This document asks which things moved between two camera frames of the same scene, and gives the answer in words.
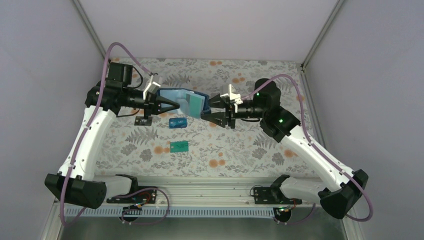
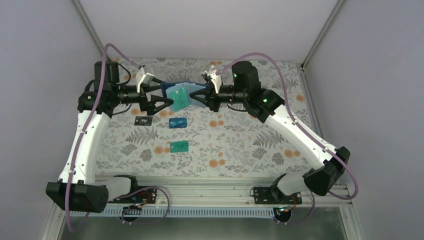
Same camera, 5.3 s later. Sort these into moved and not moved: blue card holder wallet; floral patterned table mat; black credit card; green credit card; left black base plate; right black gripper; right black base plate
Moved: right black gripper; green credit card; blue card holder wallet
Not moved: left black base plate; black credit card; floral patterned table mat; right black base plate
